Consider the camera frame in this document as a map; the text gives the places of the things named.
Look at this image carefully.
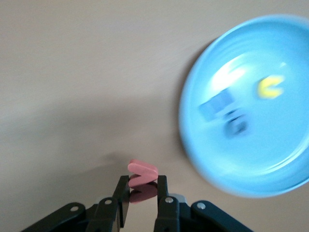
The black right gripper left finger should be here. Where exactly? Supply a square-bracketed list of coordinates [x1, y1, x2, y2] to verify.
[21, 175, 131, 232]

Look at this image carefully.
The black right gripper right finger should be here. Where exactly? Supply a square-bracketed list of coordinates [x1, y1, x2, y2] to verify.
[154, 174, 254, 232]

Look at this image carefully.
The red small letter w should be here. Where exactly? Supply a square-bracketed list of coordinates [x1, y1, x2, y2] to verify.
[127, 159, 159, 203]

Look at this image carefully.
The blue small letter a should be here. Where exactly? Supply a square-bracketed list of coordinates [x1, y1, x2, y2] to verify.
[223, 111, 248, 140]

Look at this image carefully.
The blue small letter m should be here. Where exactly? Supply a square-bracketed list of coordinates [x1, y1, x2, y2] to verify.
[198, 89, 236, 123]

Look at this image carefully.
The yellow small letter u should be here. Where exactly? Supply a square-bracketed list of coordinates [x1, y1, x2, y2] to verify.
[255, 76, 284, 100]

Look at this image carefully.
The blue plate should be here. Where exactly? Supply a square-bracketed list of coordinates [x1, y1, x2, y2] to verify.
[178, 14, 309, 199]

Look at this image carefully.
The brown table mat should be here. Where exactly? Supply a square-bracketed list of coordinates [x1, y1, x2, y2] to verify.
[0, 0, 309, 232]

